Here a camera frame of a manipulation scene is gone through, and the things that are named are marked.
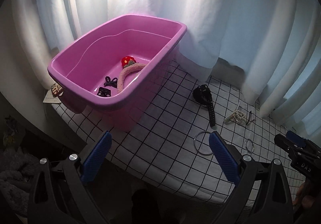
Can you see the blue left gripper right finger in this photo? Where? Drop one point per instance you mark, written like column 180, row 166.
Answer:
column 224, row 156

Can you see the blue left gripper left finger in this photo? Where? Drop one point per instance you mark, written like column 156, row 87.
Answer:
column 92, row 157

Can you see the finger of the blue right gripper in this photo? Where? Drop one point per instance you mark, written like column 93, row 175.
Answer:
column 293, row 137

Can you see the pearl hair claw clip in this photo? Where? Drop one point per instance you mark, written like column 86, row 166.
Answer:
column 237, row 116

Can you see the black digital wristwatch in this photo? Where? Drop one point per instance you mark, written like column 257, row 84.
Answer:
column 203, row 96

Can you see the pink plush strawberry headband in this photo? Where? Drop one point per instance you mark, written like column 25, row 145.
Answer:
column 129, row 66

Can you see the person's right hand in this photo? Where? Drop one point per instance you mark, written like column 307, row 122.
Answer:
column 305, row 197

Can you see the small silver hoop rings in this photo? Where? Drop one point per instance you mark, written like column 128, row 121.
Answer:
column 250, row 146

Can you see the large silver bangle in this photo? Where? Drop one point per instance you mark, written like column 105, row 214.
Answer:
column 198, row 143

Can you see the black hairpin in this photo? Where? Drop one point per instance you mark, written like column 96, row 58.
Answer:
column 250, row 118

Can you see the checkered white bed sheet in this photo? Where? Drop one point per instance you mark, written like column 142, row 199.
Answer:
column 159, row 149

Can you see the white paper card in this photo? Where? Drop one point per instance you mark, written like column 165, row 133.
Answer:
column 50, row 99

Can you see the small patterned box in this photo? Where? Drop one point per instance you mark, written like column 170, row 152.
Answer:
column 56, row 89

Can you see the pink plastic bin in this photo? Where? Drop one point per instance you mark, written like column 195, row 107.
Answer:
column 89, row 68

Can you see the white curtain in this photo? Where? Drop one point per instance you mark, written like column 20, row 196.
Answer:
column 270, row 49

